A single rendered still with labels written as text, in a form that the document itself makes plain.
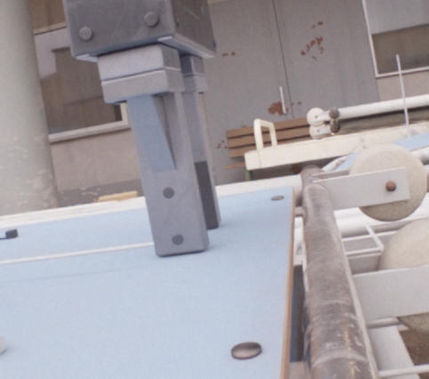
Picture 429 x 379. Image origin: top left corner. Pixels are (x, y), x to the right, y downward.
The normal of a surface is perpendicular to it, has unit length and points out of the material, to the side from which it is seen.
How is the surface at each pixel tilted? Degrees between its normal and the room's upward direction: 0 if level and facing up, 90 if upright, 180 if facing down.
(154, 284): 5
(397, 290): 93
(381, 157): 95
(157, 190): 95
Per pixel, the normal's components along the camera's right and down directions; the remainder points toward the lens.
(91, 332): -0.18, -0.98
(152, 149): -0.04, 0.61
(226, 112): -0.17, 0.06
